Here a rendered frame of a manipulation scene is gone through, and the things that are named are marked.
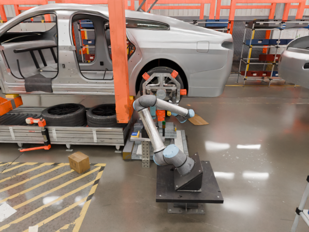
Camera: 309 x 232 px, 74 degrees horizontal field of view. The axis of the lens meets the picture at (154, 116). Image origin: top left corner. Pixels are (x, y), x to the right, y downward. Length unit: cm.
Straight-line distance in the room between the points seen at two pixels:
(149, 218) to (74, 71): 230
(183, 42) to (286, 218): 235
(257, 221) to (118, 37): 240
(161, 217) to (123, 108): 138
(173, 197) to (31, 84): 277
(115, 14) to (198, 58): 128
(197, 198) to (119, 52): 179
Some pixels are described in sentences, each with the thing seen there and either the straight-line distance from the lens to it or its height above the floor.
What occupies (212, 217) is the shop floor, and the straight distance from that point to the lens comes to 231.
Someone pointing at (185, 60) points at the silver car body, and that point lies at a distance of 309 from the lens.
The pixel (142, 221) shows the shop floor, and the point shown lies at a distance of 221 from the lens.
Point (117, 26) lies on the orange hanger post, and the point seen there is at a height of 173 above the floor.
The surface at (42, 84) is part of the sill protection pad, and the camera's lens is 368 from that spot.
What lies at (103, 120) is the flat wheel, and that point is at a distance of 312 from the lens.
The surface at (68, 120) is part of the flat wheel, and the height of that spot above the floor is 43.
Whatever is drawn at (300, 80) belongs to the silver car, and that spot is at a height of 89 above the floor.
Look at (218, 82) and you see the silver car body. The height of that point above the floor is 97.
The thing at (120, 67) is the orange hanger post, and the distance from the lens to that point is 262.
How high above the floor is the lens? 168
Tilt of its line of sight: 22 degrees down
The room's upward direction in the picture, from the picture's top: straight up
